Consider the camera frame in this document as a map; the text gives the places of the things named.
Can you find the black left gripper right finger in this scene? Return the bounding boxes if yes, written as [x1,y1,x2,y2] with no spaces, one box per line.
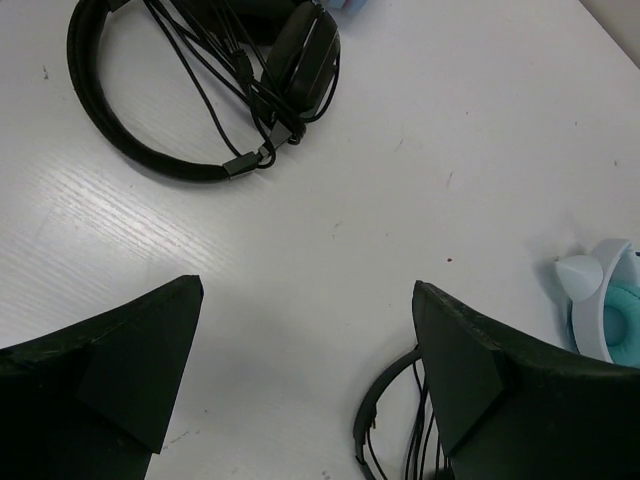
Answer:
[412,281,639,479]

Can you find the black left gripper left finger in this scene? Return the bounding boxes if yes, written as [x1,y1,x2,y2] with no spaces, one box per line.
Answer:
[1,275,204,479]

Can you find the black wired headphones taped band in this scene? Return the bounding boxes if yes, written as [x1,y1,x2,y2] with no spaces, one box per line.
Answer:
[352,347,454,479]

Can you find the teal white folded headphones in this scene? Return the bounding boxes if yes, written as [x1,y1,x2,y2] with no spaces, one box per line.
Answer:
[555,239,639,368]

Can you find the blue pink headphones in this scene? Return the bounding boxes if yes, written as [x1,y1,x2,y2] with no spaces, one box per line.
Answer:
[326,0,367,14]

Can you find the black headset with microphone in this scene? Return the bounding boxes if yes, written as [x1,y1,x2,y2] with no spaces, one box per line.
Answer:
[65,0,342,187]

